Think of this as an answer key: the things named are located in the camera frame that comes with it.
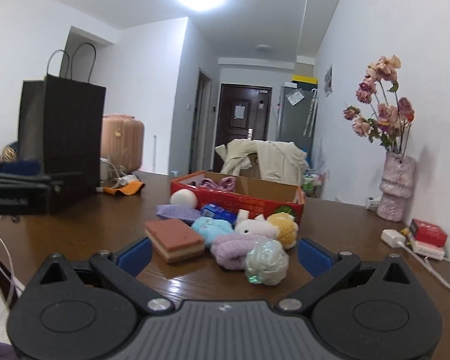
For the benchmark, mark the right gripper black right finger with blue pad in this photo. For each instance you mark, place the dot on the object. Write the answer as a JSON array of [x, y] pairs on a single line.
[[330, 272]]

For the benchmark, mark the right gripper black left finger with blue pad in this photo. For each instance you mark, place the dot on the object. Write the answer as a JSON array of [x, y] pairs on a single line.
[[118, 271]]

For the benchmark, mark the yellow knitted plush toy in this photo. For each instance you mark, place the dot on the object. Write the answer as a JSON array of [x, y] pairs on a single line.
[[286, 229]]

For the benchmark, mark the iridescent plastic bag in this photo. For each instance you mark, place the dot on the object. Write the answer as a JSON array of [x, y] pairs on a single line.
[[267, 263]]

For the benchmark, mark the white plush toy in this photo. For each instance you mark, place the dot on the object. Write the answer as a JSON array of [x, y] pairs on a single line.
[[257, 227]]

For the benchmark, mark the lilac knitted sock roll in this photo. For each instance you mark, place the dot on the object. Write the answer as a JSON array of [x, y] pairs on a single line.
[[230, 250]]

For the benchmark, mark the white power adapter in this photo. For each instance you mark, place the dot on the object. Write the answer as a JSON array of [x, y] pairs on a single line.
[[393, 238]]

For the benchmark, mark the purple fabric sachet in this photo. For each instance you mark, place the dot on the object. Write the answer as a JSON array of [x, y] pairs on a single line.
[[181, 212]]

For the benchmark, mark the orange cloth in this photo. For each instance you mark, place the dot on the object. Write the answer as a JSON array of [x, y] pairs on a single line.
[[130, 189]]

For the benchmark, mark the black paper shopping bag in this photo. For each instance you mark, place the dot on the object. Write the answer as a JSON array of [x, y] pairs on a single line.
[[59, 126]]

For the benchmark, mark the white charger bundle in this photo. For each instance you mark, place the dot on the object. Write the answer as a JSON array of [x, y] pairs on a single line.
[[112, 177]]

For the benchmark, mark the white foam ball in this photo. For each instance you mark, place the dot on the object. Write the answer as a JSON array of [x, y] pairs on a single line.
[[184, 197]]

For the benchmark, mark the red cardboard box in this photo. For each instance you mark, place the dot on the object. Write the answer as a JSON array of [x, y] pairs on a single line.
[[259, 197]]

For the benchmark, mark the light blue plush toy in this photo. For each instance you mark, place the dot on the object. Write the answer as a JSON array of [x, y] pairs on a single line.
[[210, 229]]

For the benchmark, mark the red cigarette box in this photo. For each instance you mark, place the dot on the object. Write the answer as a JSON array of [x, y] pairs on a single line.
[[428, 233]]

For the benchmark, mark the pink textured vase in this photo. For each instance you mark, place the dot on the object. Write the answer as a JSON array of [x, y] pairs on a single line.
[[396, 185]]

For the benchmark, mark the white flat box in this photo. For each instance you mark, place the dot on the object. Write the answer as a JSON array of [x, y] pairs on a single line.
[[427, 250]]

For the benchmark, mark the beige jacket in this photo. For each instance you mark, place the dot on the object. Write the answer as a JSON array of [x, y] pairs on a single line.
[[280, 162]]

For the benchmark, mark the brown wooden chair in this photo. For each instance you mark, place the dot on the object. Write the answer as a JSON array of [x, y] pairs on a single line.
[[250, 167]]

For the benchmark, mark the pink hard-shell suitcase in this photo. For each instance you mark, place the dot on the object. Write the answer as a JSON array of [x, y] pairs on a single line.
[[122, 141]]

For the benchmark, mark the pink satin scrunchie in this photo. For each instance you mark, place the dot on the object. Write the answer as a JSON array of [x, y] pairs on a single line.
[[226, 184]]

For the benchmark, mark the grey refrigerator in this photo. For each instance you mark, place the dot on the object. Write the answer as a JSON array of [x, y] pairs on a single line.
[[295, 115]]

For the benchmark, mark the dried pink flower bouquet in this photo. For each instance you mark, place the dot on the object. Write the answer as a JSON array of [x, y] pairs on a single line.
[[391, 116]]

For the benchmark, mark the dark brown entrance door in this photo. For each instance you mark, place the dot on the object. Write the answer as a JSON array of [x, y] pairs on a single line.
[[243, 112]]

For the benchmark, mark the yellow box on refrigerator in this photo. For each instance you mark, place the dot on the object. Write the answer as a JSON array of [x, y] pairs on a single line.
[[305, 79]]

